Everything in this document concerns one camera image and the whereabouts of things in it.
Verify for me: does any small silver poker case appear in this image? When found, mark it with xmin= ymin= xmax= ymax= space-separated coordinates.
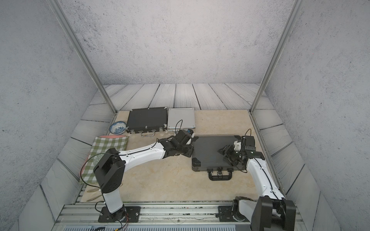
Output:
xmin=167 ymin=108 xmax=196 ymax=132

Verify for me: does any large black poker case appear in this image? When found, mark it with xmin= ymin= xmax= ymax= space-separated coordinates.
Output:
xmin=192 ymin=136 xmax=247 ymax=181

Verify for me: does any black carbon poker case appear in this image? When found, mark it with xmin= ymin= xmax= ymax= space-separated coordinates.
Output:
xmin=126 ymin=107 xmax=168 ymax=134

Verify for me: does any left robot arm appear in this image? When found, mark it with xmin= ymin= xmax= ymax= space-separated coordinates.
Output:
xmin=93 ymin=129 xmax=198 ymax=214

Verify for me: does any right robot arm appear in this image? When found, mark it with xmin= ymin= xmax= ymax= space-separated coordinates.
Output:
xmin=218 ymin=135 xmax=296 ymax=231

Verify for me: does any blue floral ceramic bowl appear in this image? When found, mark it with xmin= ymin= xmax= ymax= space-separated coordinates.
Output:
xmin=109 ymin=121 xmax=127 ymax=135

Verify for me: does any pink cutting board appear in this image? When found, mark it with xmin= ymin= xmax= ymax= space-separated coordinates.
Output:
xmin=99 ymin=135 xmax=126 ymax=139

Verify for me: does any green checked cloth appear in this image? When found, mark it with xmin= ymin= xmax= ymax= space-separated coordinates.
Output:
xmin=80 ymin=136 xmax=129 ymax=185

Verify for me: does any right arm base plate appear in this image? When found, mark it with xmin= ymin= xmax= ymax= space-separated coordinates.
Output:
xmin=215 ymin=206 xmax=238 ymax=222

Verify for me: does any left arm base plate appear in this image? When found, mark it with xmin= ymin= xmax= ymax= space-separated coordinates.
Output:
xmin=98 ymin=206 xmax=141 ymax=223

